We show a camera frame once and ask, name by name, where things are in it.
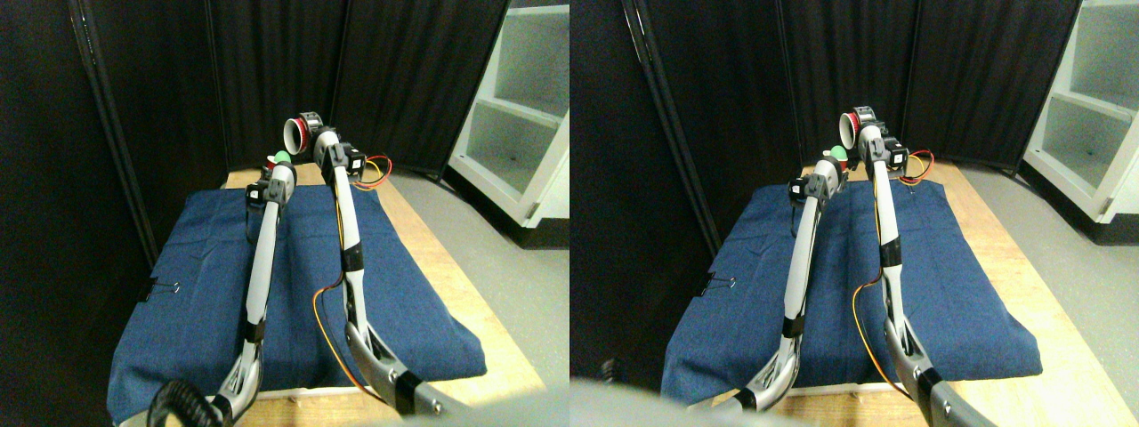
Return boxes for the dark blue cloth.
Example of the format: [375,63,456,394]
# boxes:
[107,184,487,421]
[661,181,1042,406]

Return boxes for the black curtain stand pole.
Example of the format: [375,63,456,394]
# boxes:
[623,0,723,257]
[76,0,157,268]

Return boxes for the white shelf unit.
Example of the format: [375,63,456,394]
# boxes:
[1022,0,1139,225]
[447,7,570,230]

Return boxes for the red wire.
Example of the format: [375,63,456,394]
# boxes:
[901,149,935,185]
[354,156,392,189]

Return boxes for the orange wire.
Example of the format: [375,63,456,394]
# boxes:
[852,283,909,397]
[311,276,366,397]

